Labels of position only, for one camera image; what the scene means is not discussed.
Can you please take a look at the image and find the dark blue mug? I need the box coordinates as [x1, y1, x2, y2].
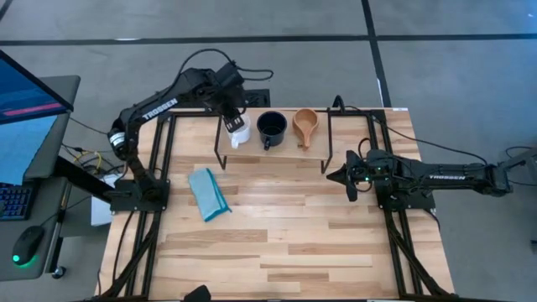
[256, 110, 289, 151]

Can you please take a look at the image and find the yellow cable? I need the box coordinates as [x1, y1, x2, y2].
[74, 150, 104, 173]

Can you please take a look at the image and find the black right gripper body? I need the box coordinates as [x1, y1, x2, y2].
[346, 149, 389, 203]

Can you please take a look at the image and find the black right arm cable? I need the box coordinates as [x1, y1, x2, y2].
[332, 95, 490, 165]

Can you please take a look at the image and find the wooden shelf with black frame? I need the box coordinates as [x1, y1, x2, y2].
[213, 107, 334, 175]

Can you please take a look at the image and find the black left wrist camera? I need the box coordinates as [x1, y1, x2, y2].
[215, 61, 246, 90]

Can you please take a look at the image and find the grey side desk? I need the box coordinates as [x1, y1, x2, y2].
[0, 75, 81, 283]

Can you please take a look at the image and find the black perforated floor panel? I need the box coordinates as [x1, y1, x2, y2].
[244, 88, 272, 108]

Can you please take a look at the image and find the black computer mouse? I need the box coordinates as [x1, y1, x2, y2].
[11, 225, 45, 266]

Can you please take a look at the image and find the black left camera cable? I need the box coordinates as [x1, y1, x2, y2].
[178, 48, 274, 83]

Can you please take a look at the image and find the teal folded cloth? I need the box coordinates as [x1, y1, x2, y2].
[187, 167, 232, 222]

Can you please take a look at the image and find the wooden cup with handle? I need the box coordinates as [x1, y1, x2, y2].
[292, 107, 321, 151]

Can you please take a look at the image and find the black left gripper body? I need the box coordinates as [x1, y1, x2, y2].
[216, 82, 249, 122]

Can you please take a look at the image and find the backlit keyboard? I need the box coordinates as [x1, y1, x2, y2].
[0, 184, 33, 221]

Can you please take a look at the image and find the black stand with cables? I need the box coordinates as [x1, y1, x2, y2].
[505, 145, 537, 188]

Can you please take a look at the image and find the white mug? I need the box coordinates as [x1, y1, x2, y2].
[225, 112, 253, 150]

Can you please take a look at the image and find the white paper sheet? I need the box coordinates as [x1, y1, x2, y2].
[90, 174, 123, 227]

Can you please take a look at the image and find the computer monitor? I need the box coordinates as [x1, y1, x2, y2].
[0, 49, 75, 126]

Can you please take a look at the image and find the small dark rounded object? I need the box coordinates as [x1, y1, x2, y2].
[183, 284, 212, 302]

